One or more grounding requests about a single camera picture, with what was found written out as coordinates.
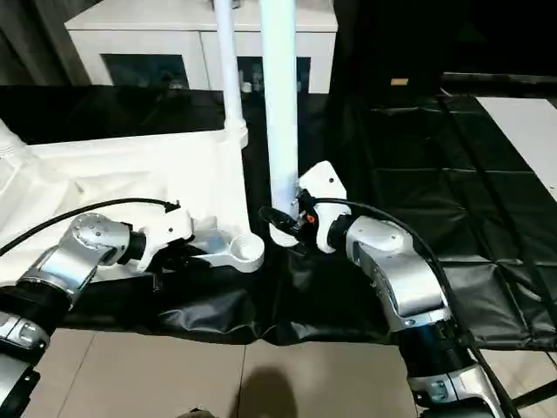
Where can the white plastic table leg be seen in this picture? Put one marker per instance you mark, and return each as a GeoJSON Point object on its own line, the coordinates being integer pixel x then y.
{"type": "Point", "coordinates": [9, 139]}
{"type": "Point", "coordinates": [283, 109]}
{"type": "Point", "coordinates": [230, 65]}

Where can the white plastic table top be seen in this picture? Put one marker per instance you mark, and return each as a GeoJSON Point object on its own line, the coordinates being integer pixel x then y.
{"type": "Point", "coordinates": [109, 174]}

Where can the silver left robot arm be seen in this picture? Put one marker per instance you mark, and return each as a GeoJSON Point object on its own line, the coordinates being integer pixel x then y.
{"type": "Point", "coordinates": [74, 257]}

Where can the black mat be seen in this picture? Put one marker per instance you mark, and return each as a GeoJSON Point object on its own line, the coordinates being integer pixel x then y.
{"type": "Point", "coordinates": [435, 217]}

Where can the small yellow tag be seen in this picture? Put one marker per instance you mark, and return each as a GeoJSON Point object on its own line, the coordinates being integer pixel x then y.
{"type": "Point", "coordinates": [399, 81]}

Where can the white cabinet with glass doors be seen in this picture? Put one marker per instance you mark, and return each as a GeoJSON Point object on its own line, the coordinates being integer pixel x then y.
{"type": "Point", "coordinates": [152, 35]}

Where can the white flat panel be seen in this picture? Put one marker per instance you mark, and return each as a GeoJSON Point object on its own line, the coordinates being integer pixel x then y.
{"type": "Point", "coordinates": [522, 130]}

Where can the black metal bar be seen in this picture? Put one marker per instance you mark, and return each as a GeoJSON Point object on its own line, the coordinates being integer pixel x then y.
{"type": "Point", "coordinates": [500, 79]}

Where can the grey curtain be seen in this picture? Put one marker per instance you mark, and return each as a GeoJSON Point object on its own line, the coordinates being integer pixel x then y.
{"type": "Point", "coordinates": [39, 39]}

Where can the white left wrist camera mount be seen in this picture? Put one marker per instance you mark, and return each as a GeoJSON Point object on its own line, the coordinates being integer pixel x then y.
{"type": "Point", "coordinates": [169, 231]}

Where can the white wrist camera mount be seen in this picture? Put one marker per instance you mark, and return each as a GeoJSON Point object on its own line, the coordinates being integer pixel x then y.
{"type": "Point", "coordinates": [169, 231]}
{"type": "Point", "coordinates": [326, 191]}

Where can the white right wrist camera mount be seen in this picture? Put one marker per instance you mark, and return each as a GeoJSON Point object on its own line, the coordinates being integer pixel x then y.
{"type": "Point", "coordinates": [326, 191]}

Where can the black folding table frame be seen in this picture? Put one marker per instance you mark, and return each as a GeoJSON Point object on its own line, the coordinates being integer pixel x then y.
{"type": "Point", "coordinates": [533, 397]}

